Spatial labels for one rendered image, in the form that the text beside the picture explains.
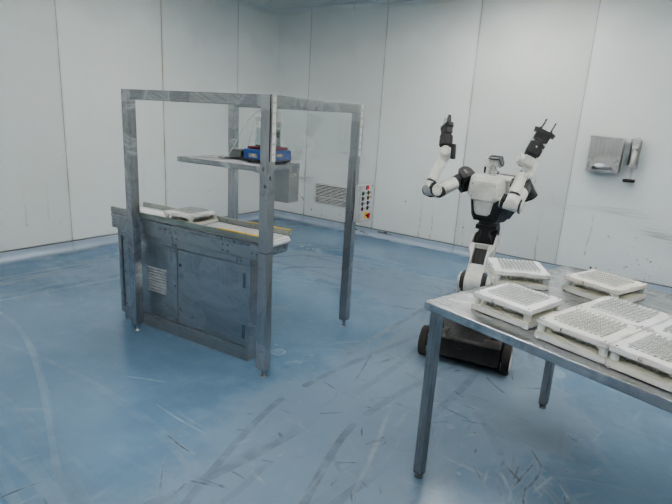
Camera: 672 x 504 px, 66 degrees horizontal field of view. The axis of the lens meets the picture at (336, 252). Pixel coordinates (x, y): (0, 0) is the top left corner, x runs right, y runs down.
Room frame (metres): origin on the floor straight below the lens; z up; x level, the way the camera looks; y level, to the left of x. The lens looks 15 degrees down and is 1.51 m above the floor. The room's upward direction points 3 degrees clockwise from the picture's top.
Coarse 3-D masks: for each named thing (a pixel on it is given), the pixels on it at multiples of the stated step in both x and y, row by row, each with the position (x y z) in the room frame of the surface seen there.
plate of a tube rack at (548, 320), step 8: (560, 312) 1.72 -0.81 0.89; (592, 312) 1.74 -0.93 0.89; (544, 320) 1.64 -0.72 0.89; (552, 320) 1.64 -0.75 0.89; (616, 320) 1.67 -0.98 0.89; (552, 328) 1.61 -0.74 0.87; (568, 328) 1.57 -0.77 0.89; (576, 328) 1.58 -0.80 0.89; (624, 328) 1.61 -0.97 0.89; (632, 328) 1.61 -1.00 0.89; (640, 328) 1.61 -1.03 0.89; (576, 336) 1.54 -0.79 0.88; (584, 336) 1.52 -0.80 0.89; (592, 336) 1.52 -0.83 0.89; (608, 336) 1.53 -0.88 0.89; (616, 336) 1.53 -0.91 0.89; (624, 336) 1.53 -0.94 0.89; (600, 344) 1.48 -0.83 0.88; (608, 344) 1.47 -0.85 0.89
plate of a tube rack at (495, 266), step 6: (492, 258) 2.44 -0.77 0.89; (492, 264) 2.32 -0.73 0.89; (498, 264) 2.33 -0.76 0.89; (540, 264) 2.38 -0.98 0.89; (492, 270) 2.28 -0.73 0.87; (498, 270) 2.22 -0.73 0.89; (504, 270) 2.23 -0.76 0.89; (510, 270) 2.24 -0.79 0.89; (516, 270) 2.24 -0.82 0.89; (516, 276) 2.21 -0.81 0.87; (522, 276) 2.20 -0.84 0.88; (528, 276) 2.20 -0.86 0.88; (534, 276) 2.20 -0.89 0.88; (540, 276) 2.19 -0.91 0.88; (546, 276) 2.19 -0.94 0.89
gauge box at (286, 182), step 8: (280, 176) 3.03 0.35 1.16; (288, 176) 3.00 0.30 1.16; (296, 176) 3.06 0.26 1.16; (280, 184) 3.03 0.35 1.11; (288, 184) 3.00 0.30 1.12; (296, 184) 3.07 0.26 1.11; (280, 192) 3.03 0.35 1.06; (288, 192) 3.00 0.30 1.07; (296, 192) 3.07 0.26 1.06; (280, 200) 3.02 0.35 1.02; (288, 200) 3.00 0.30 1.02; (296, 200) 3.07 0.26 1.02
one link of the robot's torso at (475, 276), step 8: (472, 240) 3.29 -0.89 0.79; (496, 240) 3.25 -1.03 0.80; (472, 248) 3.23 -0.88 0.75; (480, 248) 3.26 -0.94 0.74; (488, 248) 3.20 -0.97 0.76; (496, 248) 3.23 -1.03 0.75; (472, 256) 3.21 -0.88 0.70; (480, 256) 3.22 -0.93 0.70; (488, 256) 3.17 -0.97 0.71; (472, 264) 3.14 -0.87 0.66; (480, 264) 3.18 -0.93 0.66; (464, 272) 3.11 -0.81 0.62; (472, 272) 3.09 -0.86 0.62; (480, 272) 3.08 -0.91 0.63; (464, 280) 3.07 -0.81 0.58; (472, 280) 3.05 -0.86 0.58; (480, 280) 3.04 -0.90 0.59; (464, 288) 3.07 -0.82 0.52; (472, 288) 3.05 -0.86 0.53
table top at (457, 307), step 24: (480, 288) 2.17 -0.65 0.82; (552, 288) 2.23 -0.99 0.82; (648, 288) 2.32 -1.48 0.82; (456, 312) 1.85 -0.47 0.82; (480, 312) 1.87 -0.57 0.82; (504, 336) 1.67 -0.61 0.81; (528, 336) 1.66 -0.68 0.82; (552, 360) 1.53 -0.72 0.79; (576, 360) 1.49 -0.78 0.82; (624, 384) 1.36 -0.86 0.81; (648, 384) 1.36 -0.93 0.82
